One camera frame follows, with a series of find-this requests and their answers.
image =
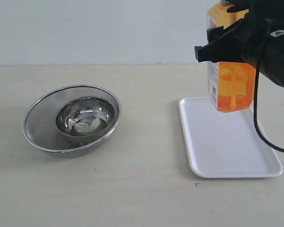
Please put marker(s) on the steel mesh colander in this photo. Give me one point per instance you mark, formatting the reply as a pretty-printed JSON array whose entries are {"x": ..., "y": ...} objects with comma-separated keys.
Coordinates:
[{"x": 39, "y": 128}]

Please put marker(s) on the white plastic tray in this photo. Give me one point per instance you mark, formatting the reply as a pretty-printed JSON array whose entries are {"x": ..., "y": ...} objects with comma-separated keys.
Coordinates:
[{"x": 224, "y": 145}]

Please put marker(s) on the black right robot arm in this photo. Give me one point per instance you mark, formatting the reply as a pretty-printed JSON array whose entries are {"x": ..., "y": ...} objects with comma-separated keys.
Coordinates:
[{"x": 272, "y": 70}]

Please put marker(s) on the small stainless steel bowl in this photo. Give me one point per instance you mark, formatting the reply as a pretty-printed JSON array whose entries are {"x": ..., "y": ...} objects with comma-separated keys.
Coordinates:
[{"x": 84, "y": 120}]

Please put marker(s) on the orange dish soap pump bottle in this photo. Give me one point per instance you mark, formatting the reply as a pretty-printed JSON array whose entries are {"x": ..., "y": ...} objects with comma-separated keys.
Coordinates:
[{"x": 230, "y": 84}]

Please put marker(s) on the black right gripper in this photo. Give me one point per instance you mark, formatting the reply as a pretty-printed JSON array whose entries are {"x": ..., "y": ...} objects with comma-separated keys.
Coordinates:
[{"x": 259, "y": 35}]

